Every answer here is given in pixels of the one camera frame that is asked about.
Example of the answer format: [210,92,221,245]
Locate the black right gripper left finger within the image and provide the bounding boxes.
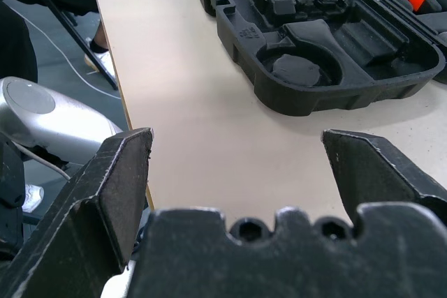
[0,128,154,298]

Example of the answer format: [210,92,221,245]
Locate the black plastic tool case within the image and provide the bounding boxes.
[190,0,447,117]

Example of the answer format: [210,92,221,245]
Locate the grey cable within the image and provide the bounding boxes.
[13,142,71,180]

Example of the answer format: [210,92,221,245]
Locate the silver robot body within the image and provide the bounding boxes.
[0,76,123,166]

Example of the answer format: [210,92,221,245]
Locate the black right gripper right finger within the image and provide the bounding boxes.
[321,129,447,228]

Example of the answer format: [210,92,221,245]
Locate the thin white floor cable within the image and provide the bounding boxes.
[12,10,122,100]

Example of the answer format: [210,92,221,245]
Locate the white shoe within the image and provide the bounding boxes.
[83,38,117,81]
[21,184,45,214]

